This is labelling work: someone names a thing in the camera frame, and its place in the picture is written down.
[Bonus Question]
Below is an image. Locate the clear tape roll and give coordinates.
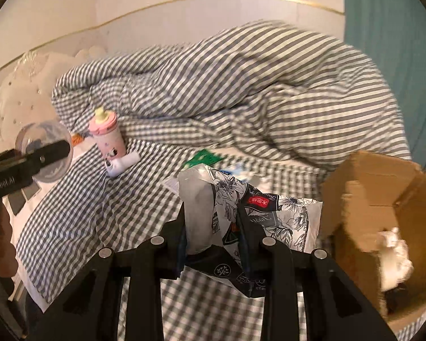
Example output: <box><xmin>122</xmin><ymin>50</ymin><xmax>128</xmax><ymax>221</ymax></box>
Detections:
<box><xmin>15</xmin><ymin>120</ymin><xmax>74</xmax><ymax>183</ymax></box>

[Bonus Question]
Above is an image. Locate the floral black white pouch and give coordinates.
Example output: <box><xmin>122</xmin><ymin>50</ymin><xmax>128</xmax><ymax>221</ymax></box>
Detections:
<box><xmin>177</xmin><ymin>164</ymin><xmax>322</xmax><ymax>298</ymax></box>

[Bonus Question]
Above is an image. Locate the smartphone with gold edge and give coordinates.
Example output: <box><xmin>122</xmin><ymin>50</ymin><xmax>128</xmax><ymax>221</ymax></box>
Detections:
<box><xmin>7</xmin><ymin>189</ymin><xmax>26</xmax><ymax>216</ymax></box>

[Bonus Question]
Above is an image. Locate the orange snack packet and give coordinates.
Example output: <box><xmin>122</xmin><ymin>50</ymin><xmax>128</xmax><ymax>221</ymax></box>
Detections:
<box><xmin>71</xmin><ymin>133</ymin><xmax>84</xmax><ymax>147</ymax></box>

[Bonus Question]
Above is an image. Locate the beige tufted headboard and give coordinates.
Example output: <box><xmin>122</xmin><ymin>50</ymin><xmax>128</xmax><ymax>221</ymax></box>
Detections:
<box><xmin>0</xmin><ymin>45</ymin><xmax>106</xmax><ymax>152</ymax></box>

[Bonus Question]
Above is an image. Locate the pink bottle yellow cap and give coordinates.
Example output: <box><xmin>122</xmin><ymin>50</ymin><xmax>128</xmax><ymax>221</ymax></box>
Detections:
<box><xmin>88</xmin><ymin>107</ymin><xmax>126</xmax><ymax>160</ymax></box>

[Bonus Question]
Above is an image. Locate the white plush toy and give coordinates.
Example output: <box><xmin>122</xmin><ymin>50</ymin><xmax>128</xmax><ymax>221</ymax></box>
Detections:
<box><xmin>378</xmin><ymin>227</ymin><xmax>413</xmax><ymax>292</ymax></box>

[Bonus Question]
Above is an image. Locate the cardboard box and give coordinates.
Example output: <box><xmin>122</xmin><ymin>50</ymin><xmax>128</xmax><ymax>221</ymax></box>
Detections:
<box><xmin>319</xmin><ymin>151</ymin><xmax>426</xmax><ymax>337</ymax></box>

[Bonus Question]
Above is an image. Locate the green sachet packet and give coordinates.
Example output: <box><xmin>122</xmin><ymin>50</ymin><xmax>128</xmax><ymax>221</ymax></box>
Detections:
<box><xmin>183</xmin><ymin>149</ymin><xmax>222</xmax><ymax>169</ymax></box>

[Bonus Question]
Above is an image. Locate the blue tissue pack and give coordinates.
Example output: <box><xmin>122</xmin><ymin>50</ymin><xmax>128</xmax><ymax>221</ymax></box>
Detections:
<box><xmin>220</xmin><ymin>163</ymin><xmax>253</xmax><ymax>182</ymax></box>

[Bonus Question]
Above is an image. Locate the grey checked duvet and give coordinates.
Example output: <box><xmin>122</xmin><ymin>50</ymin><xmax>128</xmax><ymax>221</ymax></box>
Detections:
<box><xmin>51</xmin><ymin>21</ymin><xmax>411</xmax><ymax>169</ymax></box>

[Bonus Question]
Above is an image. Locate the teal curtain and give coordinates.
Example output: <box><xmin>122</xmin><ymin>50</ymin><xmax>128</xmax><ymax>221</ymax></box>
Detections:
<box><xmin>345</xmin><ymin>0</ymin><xmax>426</xmax><ymax>168</ymax></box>

